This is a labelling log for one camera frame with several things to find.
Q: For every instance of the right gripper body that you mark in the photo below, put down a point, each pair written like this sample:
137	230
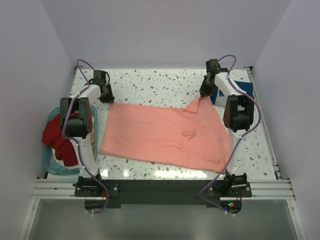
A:
205	87

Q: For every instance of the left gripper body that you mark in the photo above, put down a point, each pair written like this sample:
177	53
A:
108	97

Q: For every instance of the salmon pink t-shirt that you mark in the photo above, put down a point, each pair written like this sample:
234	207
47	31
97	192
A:
192	137

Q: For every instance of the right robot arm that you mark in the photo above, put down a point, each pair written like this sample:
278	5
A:
238	117

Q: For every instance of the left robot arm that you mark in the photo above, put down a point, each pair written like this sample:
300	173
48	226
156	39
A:
76	120

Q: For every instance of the folded blue printed t-shirt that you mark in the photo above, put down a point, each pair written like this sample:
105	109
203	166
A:
224	89

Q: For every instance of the red t-shirt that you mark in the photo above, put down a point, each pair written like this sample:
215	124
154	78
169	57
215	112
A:
64	150

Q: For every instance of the clear teal plastic bin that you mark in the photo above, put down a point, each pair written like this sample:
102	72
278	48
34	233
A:
56	167

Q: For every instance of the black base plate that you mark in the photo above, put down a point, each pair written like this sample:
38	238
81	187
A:
226	194

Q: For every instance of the aluminium frame rail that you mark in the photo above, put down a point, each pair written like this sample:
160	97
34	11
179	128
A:
261	189

